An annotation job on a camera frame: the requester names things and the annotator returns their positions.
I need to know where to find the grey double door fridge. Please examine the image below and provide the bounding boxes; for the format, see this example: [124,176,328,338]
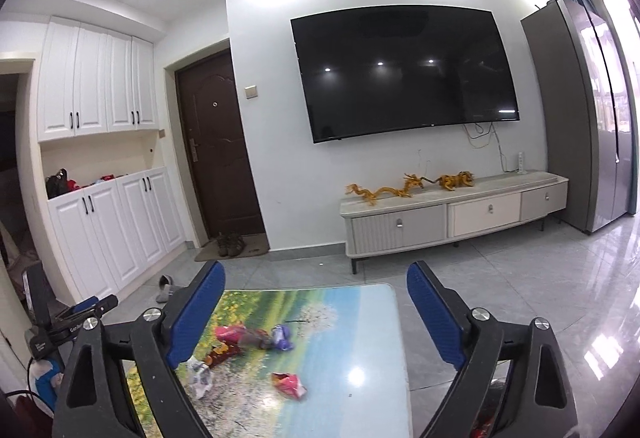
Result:
[520,0,640,234]

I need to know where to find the purple wrapper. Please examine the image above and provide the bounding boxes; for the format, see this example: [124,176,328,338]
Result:
[270,324,294,352]

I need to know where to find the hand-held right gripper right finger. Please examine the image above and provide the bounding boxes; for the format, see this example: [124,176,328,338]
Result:
[406,261,580,438]

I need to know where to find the landscape print table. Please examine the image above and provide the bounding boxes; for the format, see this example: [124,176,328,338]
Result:
[122,283,414,438]

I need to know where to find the white plastic bag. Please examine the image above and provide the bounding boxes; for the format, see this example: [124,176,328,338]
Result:
[186,355,214,400]

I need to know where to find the white hallway cabinet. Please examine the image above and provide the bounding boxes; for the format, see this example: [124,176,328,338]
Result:
[37,16,187,302]

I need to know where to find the television cables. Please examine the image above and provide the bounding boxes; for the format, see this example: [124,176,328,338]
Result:
[462,120,521,172]

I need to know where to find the black bag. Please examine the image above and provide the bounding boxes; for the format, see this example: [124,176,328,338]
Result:
[45,168,71,199]

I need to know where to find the red and white wrapper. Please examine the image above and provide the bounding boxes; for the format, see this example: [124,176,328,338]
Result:
[271,371,307,402]

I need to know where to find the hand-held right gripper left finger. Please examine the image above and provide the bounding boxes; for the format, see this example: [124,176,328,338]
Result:
[52,261,227,438]

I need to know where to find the dark brown entrance door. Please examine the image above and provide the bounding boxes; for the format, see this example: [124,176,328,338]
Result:
[175,54,266,249]

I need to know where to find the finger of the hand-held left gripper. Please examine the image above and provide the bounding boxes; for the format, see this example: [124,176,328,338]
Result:
[87,296,120,319]
[56,297,100,321]

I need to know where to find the black wall television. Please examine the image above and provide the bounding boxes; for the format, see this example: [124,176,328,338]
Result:
[290,5,521,145]

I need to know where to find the golden tiger figurine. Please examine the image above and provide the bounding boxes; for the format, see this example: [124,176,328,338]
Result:
[434,171,476,191]

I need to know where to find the blue cloth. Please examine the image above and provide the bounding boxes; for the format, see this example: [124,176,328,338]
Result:
[31,358,67,415]

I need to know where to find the brown door mat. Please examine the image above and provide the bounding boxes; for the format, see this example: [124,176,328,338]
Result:
[194,233,271,263]

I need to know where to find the golden dragon figurine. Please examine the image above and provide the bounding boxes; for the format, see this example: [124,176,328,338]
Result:
[344,173,426,208]

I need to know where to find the white television cabinet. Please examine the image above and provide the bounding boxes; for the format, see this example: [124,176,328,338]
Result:
[340,170,570,275]

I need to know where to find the pink red wrapper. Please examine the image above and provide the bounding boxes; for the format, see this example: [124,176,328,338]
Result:
[214,324,272,350]

